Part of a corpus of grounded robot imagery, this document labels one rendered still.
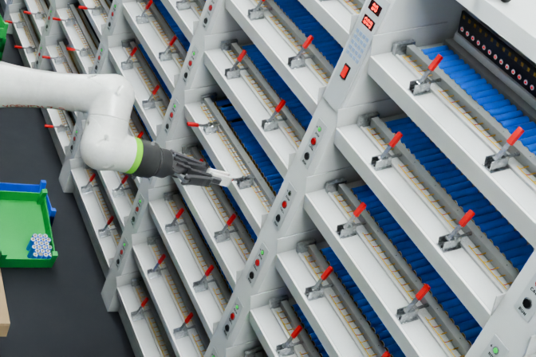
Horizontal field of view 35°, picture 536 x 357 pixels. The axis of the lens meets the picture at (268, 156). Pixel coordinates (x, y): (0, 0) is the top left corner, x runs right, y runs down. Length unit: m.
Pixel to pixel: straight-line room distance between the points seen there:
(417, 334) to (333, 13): 0.77
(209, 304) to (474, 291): 1.06
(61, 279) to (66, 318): 0.20
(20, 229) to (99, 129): 1.28
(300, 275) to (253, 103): 0.52
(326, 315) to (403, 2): 0.73
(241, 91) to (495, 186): 1.00
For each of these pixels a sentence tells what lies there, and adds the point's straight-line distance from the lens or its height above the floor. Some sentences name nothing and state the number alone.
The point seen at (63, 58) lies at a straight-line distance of 3.88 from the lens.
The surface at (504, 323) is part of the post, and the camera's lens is 1.55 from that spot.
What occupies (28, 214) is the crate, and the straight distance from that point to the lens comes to 3.32.
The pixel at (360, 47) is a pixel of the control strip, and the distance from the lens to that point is 1.90.
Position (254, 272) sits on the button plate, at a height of 0.77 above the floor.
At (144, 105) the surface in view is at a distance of 2.91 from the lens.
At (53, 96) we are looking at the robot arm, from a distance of 2.13.
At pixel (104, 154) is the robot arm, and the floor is 0.98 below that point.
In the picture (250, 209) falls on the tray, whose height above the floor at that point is 0.87.
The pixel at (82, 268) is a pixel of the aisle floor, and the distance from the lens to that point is 3.25.
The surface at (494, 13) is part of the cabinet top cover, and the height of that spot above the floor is 1.68.
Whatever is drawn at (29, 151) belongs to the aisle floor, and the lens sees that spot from 3.81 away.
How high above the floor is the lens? 2.02
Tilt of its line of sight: 27 degrees down
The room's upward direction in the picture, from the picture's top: 24 degrees clockwise
